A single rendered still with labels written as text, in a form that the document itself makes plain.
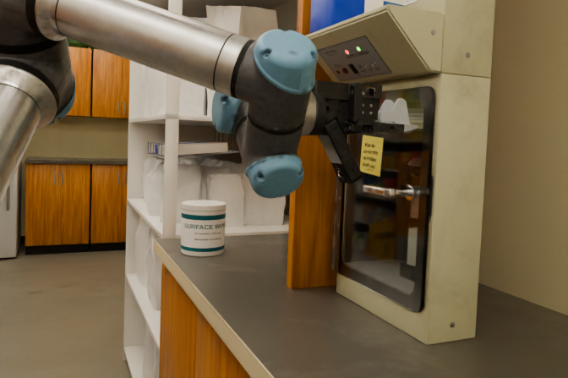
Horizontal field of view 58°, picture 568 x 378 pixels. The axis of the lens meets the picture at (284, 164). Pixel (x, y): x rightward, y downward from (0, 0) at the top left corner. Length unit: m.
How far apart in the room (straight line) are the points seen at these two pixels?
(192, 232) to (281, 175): 0.86
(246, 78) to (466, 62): 0.46
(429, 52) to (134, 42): 0.48
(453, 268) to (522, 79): 0.58
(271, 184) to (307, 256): 0.56
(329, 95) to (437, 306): 0.41
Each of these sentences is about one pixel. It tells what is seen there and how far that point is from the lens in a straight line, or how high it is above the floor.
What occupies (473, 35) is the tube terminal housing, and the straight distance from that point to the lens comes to 0.97.
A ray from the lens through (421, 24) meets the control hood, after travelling 0.90.
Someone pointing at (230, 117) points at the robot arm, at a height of 1.32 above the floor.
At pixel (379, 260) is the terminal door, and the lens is 1.04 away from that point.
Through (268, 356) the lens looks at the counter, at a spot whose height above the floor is 0.94.
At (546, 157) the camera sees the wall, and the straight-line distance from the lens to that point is 1.32.
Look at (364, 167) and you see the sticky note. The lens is 1.07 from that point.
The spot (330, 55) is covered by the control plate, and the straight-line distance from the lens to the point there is 1.08.
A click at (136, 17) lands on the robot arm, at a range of 0.67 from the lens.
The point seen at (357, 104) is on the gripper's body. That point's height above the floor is 1.35.
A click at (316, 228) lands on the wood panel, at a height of 1.08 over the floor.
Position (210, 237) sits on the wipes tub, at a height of 1.00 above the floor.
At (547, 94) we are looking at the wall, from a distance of 1.33.
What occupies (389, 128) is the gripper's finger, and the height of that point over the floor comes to 1.31.
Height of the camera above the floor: 1.29
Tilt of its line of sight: 3 degrees down
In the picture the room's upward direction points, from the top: 2 degrees clockwise
